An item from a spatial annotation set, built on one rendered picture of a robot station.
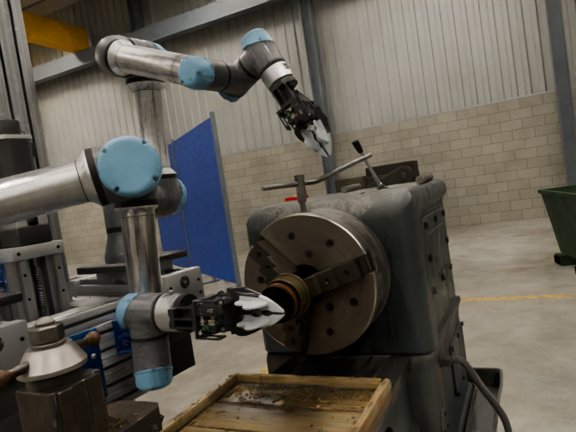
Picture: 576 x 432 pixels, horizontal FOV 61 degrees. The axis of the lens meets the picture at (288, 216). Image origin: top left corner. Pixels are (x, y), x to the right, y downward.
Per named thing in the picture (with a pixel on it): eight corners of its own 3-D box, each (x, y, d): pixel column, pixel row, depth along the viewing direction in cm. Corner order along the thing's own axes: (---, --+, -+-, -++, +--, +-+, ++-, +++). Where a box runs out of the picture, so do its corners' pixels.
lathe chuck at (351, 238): (272, 340, 122) (253, 217, 121) (396, 342, 108) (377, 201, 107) (254, 354, 114) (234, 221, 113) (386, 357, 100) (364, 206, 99)
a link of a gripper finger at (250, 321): (273, 338, 83) (227, 335, 87) (288, 328, 88) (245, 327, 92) (271, 320, 83) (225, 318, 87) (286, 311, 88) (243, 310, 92)
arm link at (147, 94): (129, 221, 150) (105, 40, 146) (167, 215, 162) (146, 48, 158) (156, 220, 143) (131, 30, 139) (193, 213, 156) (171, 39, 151)
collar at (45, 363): (58, 356, 65) (55, 333, 64) (102, 357, 61) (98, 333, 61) (1, 381, 57) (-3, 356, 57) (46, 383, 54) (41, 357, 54)
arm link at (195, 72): (76, 27, 135) (203, 47, 110) (110, 33, 144) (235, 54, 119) (74, 69, 138) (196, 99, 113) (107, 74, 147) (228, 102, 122)
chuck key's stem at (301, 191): (304, 225, 108) (297, 174, 108) (298, 225, 110) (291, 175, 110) (312, 224, 110) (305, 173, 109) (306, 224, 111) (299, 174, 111)
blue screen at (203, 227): (147, 279, 944) (126, 158, 932) (187, 270, 979) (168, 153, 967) (211, 312, 575) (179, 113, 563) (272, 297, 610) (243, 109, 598)
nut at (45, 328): (51, 339, 62) (47, 312, 62) (74, 339, 60) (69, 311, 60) (23, 350, 58) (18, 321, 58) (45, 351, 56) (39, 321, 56)
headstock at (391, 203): (332, 297, 186) (317, 195, 184) (463, 291, 165) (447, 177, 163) (255, 353, 133) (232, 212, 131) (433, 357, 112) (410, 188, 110)
